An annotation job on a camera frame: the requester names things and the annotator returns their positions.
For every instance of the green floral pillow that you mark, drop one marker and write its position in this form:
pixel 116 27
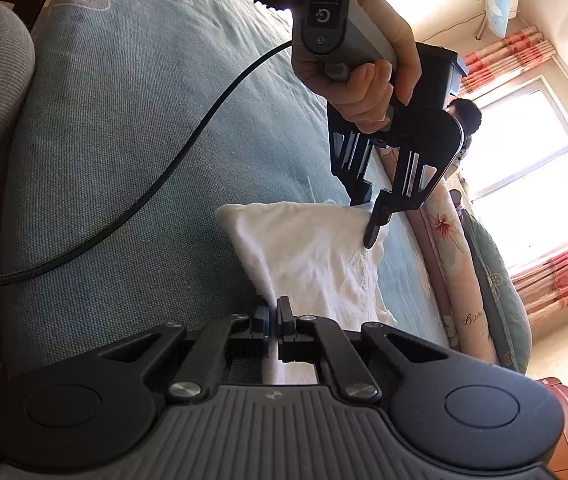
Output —
pixel 504 300

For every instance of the white printed long-sleeve shirt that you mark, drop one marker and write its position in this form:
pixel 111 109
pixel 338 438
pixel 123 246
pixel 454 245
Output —
pixel 314 260

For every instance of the person's left hand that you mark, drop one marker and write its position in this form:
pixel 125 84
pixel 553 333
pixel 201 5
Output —
pixel 364 95

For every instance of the pink floral folded quilt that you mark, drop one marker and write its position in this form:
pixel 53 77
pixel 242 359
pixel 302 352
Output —
pixel 456 270

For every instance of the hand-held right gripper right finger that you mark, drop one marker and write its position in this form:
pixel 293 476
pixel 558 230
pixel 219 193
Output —
pixel 284 327

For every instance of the bright window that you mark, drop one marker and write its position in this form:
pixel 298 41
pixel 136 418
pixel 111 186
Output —
pixel 529 175

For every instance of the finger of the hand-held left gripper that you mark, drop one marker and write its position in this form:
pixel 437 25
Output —
pixel 379 215
pixel 360 195

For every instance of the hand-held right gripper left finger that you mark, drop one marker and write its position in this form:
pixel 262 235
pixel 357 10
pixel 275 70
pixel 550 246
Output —
pixel 264 327

